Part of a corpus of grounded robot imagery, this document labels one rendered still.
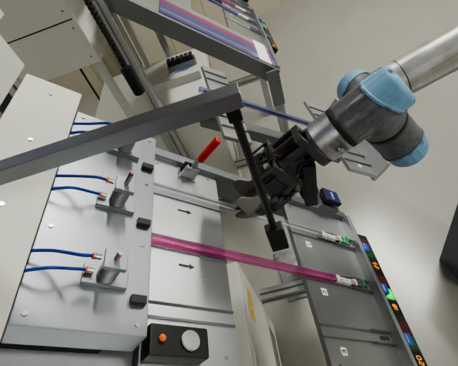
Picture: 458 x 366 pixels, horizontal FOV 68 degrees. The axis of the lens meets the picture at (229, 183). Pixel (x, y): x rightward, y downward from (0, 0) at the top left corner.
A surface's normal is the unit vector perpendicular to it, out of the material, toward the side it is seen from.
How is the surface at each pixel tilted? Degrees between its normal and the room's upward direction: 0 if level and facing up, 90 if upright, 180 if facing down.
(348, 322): 48
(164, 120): 90
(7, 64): 90
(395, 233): 0
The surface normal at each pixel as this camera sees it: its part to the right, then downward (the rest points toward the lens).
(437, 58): -0.22, 0.11
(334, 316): 0.51, -0.64
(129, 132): 0.11, 0.72
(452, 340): -0.29, -0.64
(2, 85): 0.95, -0.28
